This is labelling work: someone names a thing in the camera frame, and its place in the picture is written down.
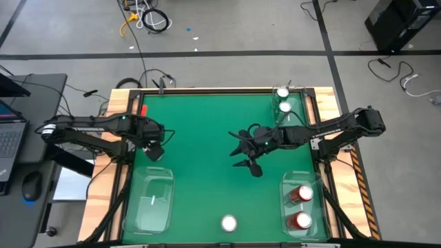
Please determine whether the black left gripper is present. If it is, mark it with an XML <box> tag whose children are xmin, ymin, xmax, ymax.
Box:
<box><xmin>132</xmin><ymin>118</ymin><xmax>165</xmax><ymax>163</ymax></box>

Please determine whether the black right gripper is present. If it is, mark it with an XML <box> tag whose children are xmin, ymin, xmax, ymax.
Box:
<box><xmin>228</xmin><ymin>124</ymin><xmax>286</xmax><ymax>179</ymax></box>

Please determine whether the silver Diet Coke can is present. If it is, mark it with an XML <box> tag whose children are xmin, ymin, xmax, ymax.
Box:
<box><xmin>142</xmin><ymin>143</ymin><xmax>163</xmax><ymax>162</ymax></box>
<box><xmin>220</xmin><ymin>214</ymin><xmax>238</xmax><ymax>233</ymax></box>

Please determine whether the red Coke can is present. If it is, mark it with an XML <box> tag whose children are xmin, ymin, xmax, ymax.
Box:
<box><xmin>285</xmin><ymin>211</ymin><xmax>314</xmax><ymax>231</ymax></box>
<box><xmin>283</xmin><ymin>185</ymin><xmax>315</xmax><ymax>207</ymax></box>

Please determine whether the clear plastic bin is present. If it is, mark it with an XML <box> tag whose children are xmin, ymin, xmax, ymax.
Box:
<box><xmin>123</xmin><ymin>166</ymin><xmax>176</xmax><ymax>236</ymax></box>
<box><xmin>279</xmin><ymin>170</ymin><xmax>332</xmax><ymax>241</ymax></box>
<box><xmin>271</xmin><ymin>85</ymin><xmax>310</xmax><ymax>134</ymax></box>

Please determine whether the green Sprite can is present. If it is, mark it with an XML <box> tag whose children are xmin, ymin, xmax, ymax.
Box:
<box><xmin>275</xmin><ymin>101</ymin><xmax>293</xmax><ymax>123</ymax></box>
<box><xmin>274</xmin><ymin>86</ymin><xmax>291</xmax><ymax>104</ymax></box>

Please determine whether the green table mat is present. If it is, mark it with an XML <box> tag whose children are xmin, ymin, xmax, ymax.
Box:
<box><xmin>122</xmin><ymin>93</ymin><xmax>334</xmax><ymax>244</ymax></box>

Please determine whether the yellow black hazard tape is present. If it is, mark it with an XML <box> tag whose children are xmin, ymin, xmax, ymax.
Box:
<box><xmin>349</xmin><ymin>144</ymin><xmax>380</xmax><ymax>241</ymax></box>

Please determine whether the black computer mouse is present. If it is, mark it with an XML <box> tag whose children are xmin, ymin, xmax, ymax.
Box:
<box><xmin>22</xmin><ymin>171</ymin><xmax>43</xmax><ymax>203</ymax></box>

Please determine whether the dark grey desk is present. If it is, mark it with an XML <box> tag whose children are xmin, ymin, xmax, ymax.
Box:
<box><xmin>0</xmin><ymin>72</ymin><xmax>69</xmax><ymax>248</ymax></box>

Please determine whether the black laptop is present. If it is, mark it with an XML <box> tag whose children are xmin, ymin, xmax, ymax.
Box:
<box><xmin>0</xmin><ymin>99</ymin><xmax>29</xmax><ymax>183</ymax></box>

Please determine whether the black monitor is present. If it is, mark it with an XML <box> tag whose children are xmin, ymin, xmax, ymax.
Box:
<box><xmin>0</xmin><ymin>73</ymin><xmax>32</xmax><ymax>99</ymax></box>

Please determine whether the black computer tower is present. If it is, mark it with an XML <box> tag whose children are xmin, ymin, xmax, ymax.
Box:
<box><xmin>364</xmin><ymin>0</ymin><xmax>441</xmax><ymax>53</ymax></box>

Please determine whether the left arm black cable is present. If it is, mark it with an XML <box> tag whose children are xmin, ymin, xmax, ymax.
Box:
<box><xmin>161</xmin><ymin>128</ymin><xmax>176</xmax><ymax>147</ymax></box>

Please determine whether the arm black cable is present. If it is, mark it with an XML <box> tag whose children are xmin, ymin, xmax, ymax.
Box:
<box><xmin>236</xmin><ymin>122</ymin><xmax>263</xmax><ymax>139</ymax></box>
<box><xmin>161</xmin><ymin>128</ymin><xmax>176</xmax><ymax>147</ymax></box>

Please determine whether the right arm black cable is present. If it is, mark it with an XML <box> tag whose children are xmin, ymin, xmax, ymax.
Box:
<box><xmin>236</xmin><ymin>122</ymin><xmax>263</xmax><ymax>139</ymax></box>

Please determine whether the black table frame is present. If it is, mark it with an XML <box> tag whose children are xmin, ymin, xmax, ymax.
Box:
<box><xmin>78</xmin><ymin>87</ymin><xmax>378</xmax><ymax>248</ymax></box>

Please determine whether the black coiled cable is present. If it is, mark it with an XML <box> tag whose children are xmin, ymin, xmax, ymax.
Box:
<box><xmin>141</xmin><ymin>7</ymin><xmax>171</xmax><ymax>34</ymax></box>
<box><xmin>115</xmin><ymin>77</ymin><xmax>143</xmax><ymax>90</ymax></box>

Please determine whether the white cable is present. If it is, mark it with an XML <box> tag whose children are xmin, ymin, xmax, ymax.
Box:
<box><xmin>135</xmin><ymin>0</ymin><xmax>173</xmax><ymax>30</ymax></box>
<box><xmin>400</xmin><ymin>73</ymin><xmax>441</xmax><ymax>99</ymax></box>

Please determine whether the yellow cable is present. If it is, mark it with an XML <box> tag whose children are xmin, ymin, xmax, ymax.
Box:
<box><xmin>119</xmin><ymin>12</ymin><xmax>140</xmax><ymax>38</ymax></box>

